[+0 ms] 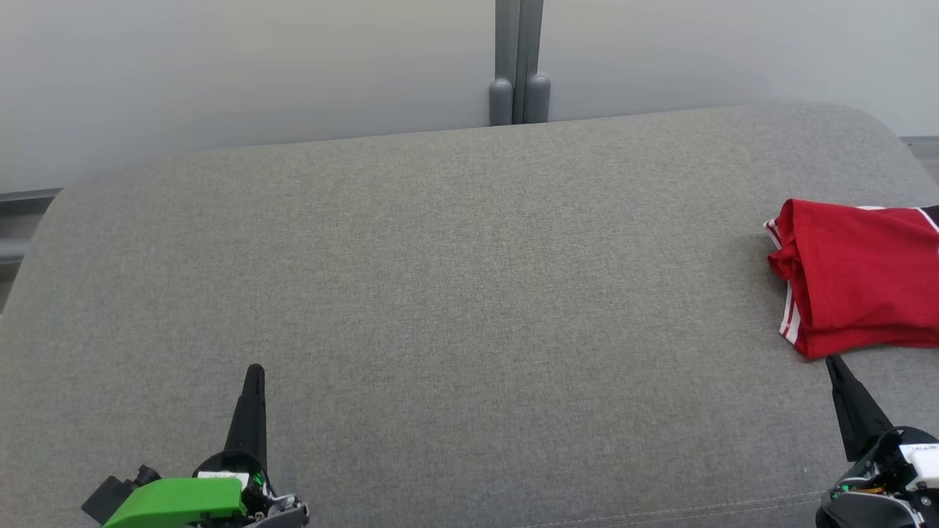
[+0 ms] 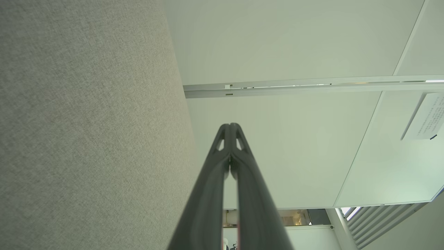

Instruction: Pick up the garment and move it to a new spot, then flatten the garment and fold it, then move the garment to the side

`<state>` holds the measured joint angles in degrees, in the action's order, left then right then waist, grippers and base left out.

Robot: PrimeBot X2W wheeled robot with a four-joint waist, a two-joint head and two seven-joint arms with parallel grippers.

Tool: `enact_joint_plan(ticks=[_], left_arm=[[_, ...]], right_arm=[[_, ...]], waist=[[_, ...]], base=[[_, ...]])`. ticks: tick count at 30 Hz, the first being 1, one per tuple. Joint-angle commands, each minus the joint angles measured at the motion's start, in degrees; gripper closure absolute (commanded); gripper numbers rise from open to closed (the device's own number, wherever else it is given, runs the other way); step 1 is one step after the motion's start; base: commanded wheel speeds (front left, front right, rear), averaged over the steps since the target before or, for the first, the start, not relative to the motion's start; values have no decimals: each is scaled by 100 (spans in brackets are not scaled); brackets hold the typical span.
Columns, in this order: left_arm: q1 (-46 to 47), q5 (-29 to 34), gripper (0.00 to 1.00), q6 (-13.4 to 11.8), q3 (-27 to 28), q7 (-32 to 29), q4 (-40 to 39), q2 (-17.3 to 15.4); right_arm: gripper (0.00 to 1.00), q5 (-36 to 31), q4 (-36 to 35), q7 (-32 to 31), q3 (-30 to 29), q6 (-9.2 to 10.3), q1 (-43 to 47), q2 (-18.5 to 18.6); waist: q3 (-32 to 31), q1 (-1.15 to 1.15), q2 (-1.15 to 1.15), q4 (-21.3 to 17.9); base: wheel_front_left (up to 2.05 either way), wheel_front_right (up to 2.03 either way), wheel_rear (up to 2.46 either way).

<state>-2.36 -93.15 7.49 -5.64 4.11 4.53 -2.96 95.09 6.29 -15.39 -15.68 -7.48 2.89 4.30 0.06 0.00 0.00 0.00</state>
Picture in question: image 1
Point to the red shirt with white trim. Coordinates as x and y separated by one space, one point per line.
866 271

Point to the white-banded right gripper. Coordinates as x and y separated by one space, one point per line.
891 466

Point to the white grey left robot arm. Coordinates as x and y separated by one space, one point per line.
290 513

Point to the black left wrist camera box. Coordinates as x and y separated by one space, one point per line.
110 495

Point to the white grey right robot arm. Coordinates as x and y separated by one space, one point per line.
873 512

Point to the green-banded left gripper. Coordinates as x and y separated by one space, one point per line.
183 502

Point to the grey wall bracket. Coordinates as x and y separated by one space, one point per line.
519 44

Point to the grey floor rail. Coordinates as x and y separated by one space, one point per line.
18 202

